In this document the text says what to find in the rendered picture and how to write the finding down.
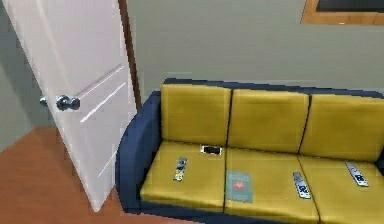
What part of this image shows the teal book with red mark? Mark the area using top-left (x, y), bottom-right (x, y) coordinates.
top-left (225, 170), bottom-right (254, 204)

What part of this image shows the grey remote control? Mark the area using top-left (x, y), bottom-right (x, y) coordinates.
top-left (292, 170), bottom-right (312, 200)
top-left (344, 161), bottom-right (370, 188)

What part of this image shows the silver round door knob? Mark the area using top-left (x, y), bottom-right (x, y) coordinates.
top-left (39, 94), bottom-right (81, 112)

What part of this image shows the blue sofa with yellow cushions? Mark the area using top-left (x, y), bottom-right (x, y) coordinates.
top-left (115, 78), bottom-right (384, 224)

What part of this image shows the grey remote with yellow buttons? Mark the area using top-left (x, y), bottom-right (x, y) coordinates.
top-left (172, 156), bottom-right (188, 183)

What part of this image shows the white-framed black phone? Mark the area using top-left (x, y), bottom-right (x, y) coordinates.
top-left (200, 144), bottom-right (223, 156)

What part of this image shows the wooden framed window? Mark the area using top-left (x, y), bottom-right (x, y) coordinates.
top-left (300, 0), bottom-right (384, 26)

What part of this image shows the white room door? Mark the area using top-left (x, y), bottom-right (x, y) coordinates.
top-left (2, 0), bottom-right (138, 213)

